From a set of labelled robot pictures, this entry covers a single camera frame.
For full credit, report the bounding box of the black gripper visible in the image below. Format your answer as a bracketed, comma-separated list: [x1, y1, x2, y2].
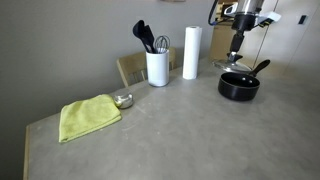
[227, 12, 260, 63]

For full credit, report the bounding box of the glass lid with black knob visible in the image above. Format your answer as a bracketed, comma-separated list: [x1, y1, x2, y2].
[212, 54, 254, 75]

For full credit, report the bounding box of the brown cardboard box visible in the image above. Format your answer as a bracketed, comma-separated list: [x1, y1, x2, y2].
[209, 23, 248, 64]

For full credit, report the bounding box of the white paper towel roll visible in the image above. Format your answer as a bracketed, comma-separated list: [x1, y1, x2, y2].
[181, 25, 204, 81]

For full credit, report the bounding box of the metal whisk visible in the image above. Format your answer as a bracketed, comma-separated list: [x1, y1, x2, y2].
[153, 34, 171, 54]

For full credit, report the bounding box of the white utensil holder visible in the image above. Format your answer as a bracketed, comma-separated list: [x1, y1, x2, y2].
[145, 48, 171, 88]

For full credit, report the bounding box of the black spatula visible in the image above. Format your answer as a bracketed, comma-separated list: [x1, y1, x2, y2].
[132, 19, 153, 54]

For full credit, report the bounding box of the wooden chair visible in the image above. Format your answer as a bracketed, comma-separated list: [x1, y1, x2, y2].
[115, 46, 178, 88]

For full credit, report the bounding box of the small silver metal tin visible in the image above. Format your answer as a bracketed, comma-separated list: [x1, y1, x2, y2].
[112, 91, 135, 110]

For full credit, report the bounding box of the green microfiber cloth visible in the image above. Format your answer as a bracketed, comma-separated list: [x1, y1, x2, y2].
[58, 93, 123, 144]

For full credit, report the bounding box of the black saucepan with handle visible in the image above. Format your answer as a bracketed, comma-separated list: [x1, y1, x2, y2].
[217, 59, 272, 102]

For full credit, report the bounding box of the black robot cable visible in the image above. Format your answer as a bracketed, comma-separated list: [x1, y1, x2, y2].
[208, 0, 234, 27]

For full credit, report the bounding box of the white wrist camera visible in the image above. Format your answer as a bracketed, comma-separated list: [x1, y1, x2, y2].
[256, 11, 282, 29]

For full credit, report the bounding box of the black wall switch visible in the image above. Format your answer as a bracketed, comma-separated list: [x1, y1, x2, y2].
[297, 14, 308, 25]

